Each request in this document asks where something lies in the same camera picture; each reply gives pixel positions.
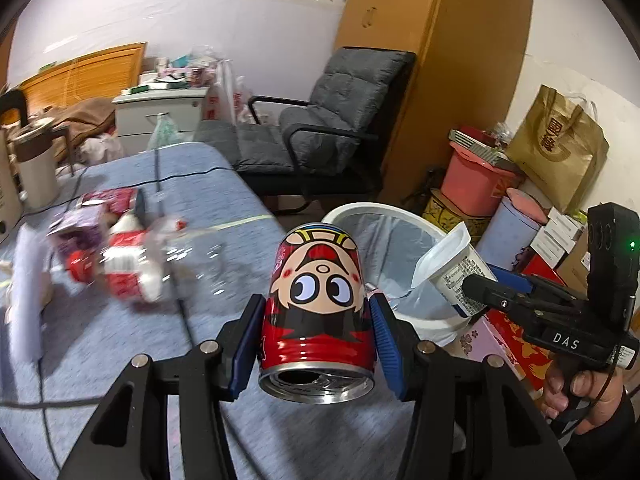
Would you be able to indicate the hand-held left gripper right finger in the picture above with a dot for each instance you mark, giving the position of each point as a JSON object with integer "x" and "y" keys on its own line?
{"x": 387, "y": 345}

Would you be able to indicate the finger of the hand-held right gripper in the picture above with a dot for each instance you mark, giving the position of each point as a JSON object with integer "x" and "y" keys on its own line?
{"x": 485, "y": 290}
{"x": 506, "y": 274}

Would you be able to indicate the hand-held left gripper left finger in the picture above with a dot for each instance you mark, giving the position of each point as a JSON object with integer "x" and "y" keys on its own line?
{"x": 245, "y": 340}

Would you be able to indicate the white yogurt cup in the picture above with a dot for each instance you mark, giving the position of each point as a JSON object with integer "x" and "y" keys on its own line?
{"x": 450, "y": 265}

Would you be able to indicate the red cartoon drink can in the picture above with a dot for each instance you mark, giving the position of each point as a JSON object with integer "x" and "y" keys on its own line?
{"x": 315, "y": 310}

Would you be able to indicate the white round waste bin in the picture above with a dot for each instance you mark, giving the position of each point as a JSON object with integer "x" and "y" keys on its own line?
{"x": 350, "y": 212}

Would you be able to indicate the red white snack packet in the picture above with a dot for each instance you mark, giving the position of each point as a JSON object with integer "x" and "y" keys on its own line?
{"x": 125, "y": 265}

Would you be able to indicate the person's right forearm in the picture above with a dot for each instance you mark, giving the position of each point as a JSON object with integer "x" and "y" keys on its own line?
{"x": 615, "y": 442}

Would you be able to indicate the person's right hand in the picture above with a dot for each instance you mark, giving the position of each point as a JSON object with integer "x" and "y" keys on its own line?
{"x": 600, "y": 400}

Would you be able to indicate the brown cardboard box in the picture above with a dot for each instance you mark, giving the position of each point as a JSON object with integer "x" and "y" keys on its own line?
{"x": 575, "y": 265}

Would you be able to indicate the pale blue cylinder container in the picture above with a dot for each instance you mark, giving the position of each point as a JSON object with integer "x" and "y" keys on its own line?
{"x": 505, "y": 235}

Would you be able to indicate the red gold gift box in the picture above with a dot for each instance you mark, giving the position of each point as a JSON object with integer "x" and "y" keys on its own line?
{"x": 515, "y": 340}

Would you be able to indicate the pink floral box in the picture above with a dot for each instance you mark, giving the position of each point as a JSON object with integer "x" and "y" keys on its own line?
{"x": 480, "y": 350}

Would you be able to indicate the stack of white small boxes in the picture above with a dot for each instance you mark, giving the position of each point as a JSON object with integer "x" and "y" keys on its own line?
{"x": 555, "y": 235}

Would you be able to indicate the yellow patterned box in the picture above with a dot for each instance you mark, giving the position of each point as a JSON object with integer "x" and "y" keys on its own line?
{"x": 450, "y": 215}

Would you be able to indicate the pink plastic bucket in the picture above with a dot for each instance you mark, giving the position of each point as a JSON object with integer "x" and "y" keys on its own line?
{"x": 475, "y": 185}

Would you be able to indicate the clear plastic bottle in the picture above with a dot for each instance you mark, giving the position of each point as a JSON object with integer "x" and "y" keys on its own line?
{"x": 195, "y": 255}

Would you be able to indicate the clear plastic bin liner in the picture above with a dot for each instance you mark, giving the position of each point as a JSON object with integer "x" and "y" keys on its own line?
{"x": 395, "y": 245}

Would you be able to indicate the blue gray lined tablecloth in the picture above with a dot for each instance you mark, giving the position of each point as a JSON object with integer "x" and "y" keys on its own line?
{"x": 125, "y": 340}

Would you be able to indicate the gold paper shopping bag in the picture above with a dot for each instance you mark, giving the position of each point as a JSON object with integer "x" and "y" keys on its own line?
{"x": 555, "y": 150}

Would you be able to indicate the striped gift box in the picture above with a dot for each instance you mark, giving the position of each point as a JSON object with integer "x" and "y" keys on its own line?
{"x": 475, "y": 141}

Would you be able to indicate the small purple box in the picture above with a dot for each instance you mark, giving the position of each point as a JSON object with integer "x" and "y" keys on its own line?
{"x": 75, "y": 235}

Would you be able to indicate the pale green plastic bag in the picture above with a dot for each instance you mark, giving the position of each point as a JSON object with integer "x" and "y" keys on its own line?
{"x": 167, "y": 135}

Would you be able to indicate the wooden wardrobe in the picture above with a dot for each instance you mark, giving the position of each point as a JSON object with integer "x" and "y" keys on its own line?
{"x": 450, "y": 60}

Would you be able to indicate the white crumpled cloth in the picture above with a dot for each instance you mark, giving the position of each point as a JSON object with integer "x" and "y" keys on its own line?
{"x": 102, "y": 147}

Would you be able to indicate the white plastic bag red print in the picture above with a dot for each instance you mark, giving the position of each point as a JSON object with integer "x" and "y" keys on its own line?
{"x": 225, "y": 100}

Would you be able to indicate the white nightstand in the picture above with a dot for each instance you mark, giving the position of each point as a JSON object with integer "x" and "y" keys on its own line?
{"x": 170, "y": 110}

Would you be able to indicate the grey cushioned armchair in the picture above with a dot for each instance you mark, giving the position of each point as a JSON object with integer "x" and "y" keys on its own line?
{"x": 350, "y": 85}

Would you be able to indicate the cream jug brown lid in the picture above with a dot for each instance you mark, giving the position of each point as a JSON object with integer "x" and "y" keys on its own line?
{"x": 35, "y": 180}

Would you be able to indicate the pink printed box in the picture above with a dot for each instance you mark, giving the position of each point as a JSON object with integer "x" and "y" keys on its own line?
{"x": 202, "y": 74}

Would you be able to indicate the brown blanket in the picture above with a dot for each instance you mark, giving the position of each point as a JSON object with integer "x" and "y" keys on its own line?
{"x": 85, "y": 115}

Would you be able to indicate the wooden headboard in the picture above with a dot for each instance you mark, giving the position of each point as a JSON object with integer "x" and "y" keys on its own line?
{"x": 75, "y": 75}

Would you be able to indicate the black frame armchair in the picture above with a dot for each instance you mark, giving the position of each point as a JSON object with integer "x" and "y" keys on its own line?
{"x": 330, "y": 187}

